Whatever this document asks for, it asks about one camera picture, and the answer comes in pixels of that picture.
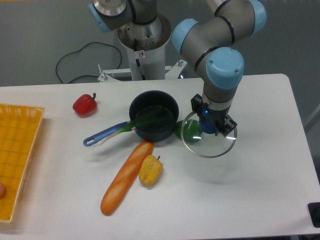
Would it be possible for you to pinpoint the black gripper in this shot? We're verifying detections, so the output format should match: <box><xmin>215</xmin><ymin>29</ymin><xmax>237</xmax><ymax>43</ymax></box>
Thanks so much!
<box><xmin>190</xmin><ymin>94</ymin><xmax>237</xmax><ymax>137</ymax></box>

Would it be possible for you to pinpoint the glass pot lid blue knob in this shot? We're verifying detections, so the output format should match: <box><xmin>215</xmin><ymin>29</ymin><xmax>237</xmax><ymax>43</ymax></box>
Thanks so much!
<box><xmin>181</xmin><ymin>112</ymin><xmax>238</xmax><ymax>158</ymax></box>

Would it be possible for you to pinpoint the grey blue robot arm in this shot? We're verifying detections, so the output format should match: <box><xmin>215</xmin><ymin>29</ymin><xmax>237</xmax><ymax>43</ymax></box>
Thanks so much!
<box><xmin>88</xmin><ymin>0</ymin><xmax>267</xmax><ymax>136</ymax></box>

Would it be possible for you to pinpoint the green bell pepper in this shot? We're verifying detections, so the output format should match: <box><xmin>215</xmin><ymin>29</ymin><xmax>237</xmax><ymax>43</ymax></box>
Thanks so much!
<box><xmin>174</xmin><ymin>119</ymin><xmax>202</xmax><ymax>144</ymax></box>

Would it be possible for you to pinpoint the green onion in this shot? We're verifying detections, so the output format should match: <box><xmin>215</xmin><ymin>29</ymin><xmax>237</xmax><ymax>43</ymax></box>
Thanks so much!
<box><xmin>92</xmin><ymin>106</ymin><xmax>174</xmax><ymax>146</ymax></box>

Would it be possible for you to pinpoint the yellow bell pepper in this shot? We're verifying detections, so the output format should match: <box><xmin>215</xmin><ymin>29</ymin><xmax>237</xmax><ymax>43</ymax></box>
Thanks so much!
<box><xmin>138</xmin><ymin>155</ymin><xmax>163</xmax><ymax>187</ymax></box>

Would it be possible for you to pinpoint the orange baguette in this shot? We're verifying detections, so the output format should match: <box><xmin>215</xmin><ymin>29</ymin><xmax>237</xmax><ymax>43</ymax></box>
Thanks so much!
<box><xmin>100</xmin><ymin>141</ymin><xmax>154</xmax><ymax>216</ymax></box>

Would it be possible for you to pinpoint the red bell pepper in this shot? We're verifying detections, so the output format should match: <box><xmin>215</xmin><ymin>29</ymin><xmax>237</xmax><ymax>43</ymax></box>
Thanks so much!
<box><xmin>72</xmin><ymin>92</ymin><xmax>98</xmax><ymax>117</ymax></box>

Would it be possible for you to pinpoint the black corner object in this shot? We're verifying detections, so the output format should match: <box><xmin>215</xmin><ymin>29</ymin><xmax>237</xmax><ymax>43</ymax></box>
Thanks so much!
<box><xmin>307</xmin><ymin>202</ymin><xmax>320</xmax><ymax>228</ymax></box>

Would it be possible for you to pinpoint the yellow woven basket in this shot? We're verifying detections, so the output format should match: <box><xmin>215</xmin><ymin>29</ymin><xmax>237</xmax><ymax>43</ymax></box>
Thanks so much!
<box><xmin>0</xmin><ymin>103</ymin><xmax>45</xmax><ymax>223</ymax></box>

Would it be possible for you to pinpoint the dark pot blue handle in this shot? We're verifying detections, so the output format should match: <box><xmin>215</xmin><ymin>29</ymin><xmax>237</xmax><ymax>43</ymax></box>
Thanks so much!
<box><xmin>83</xmin><ymin>90</ymin><xmax>179</xmax><ymax>147</ymax></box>

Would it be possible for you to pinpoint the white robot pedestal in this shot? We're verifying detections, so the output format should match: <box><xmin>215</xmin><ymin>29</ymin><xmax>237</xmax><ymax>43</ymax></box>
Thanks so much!
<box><xmin>117</xmin><ymin>13</ymin><xmax>187</xmax><ymax>81</ymax></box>

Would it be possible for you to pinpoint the black cable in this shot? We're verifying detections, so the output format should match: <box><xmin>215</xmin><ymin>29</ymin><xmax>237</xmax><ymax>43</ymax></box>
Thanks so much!
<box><xmin>55</xmin><ymin>41</ymin><xmax>123</xmax><ymax>84</ymax></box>

